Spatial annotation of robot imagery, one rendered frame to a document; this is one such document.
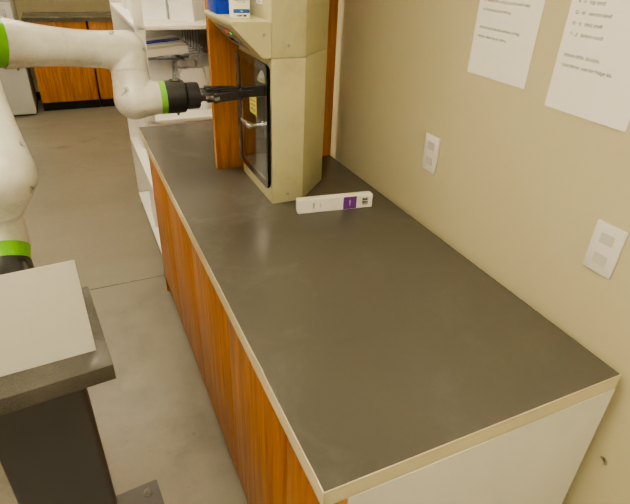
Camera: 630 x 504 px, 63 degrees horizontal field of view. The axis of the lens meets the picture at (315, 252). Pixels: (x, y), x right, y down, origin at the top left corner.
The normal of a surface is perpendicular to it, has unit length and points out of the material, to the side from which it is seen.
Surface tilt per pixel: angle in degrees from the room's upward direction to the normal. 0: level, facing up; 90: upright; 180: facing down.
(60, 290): 90
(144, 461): 0
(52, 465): 90
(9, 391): 0
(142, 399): 0
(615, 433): 90
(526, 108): 90
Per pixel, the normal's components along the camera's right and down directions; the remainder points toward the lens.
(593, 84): -0.91, 0.18
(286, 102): 0.41, 0.48
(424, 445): 0.04, -0.86
